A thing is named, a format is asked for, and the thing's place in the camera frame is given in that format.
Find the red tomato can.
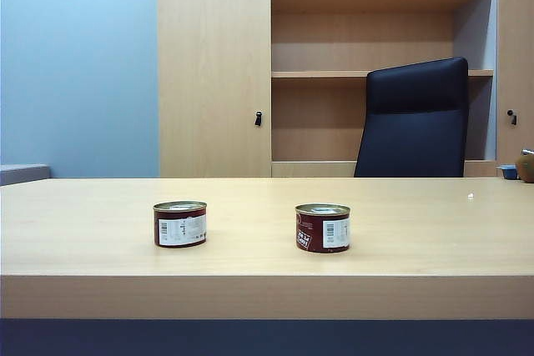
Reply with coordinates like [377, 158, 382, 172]
[294, 203, 352, 253]
[152, 200, 208, 249]

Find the light wooden shelf cabinet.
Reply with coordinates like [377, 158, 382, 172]
[157, 0, 534, 178]

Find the dark blue office chair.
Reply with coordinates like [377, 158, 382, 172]
[353, 56, 470, 178]

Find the small blue container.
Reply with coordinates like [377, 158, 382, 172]
[496, 163, 520, 181]

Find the grey ledge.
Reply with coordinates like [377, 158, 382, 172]
[0, 163, 53, 187]

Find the brown round object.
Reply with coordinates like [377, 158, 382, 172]
[514, 148, 534, 184]

